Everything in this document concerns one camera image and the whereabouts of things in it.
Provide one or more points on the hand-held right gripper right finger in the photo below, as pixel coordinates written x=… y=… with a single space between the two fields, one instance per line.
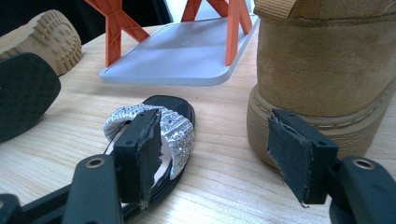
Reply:
x=295 y=155

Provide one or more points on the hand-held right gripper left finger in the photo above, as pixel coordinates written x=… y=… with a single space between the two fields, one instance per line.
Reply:
x=137 y=161

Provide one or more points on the tan suede boot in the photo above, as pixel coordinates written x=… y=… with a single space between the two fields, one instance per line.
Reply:
x=311 y=62
x=46 y=40

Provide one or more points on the grey shoe rack orange legs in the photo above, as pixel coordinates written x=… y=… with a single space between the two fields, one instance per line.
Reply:
x=174 y=59

